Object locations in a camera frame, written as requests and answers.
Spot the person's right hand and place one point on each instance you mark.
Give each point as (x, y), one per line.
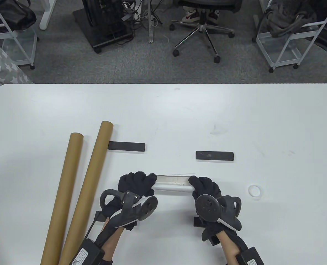
(207, 187)

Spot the person's left hand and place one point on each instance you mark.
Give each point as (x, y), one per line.
(136, 183)

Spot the grey hand controller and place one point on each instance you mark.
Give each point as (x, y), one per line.
(127, 214)
(207, 208)

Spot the black rectangular weight bar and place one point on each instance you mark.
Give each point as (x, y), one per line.
(215, 156)
(127, 146)
(99, 217)
(198, 222)

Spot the white cartoon figures poster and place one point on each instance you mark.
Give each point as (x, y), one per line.
(174, 186)

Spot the brown cardboard mailing tube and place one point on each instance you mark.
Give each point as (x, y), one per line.
(97, 154)
(69, 171)

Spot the person's right forearm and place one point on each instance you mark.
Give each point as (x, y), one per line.
(229, 247)

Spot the white desk leg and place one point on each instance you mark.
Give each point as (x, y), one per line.
(151, 33)
(46, 19)

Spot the white wheeled cart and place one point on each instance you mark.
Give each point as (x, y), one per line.
(17, 52)
(279, 52)

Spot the black wheeled equipment stand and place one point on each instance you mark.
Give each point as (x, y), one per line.
(97, 30)

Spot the black office chair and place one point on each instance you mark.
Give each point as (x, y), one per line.
(200, 26)

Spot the grey backpack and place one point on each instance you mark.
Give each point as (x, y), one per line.
(287, 16)

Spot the black bag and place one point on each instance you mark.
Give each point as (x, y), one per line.
(8, 16)

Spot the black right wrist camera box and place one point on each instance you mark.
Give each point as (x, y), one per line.
(250, 256)

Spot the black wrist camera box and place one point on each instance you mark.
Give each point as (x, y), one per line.
(86, 254)
(250, 256)

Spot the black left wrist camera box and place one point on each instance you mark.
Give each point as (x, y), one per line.
(86, 254)

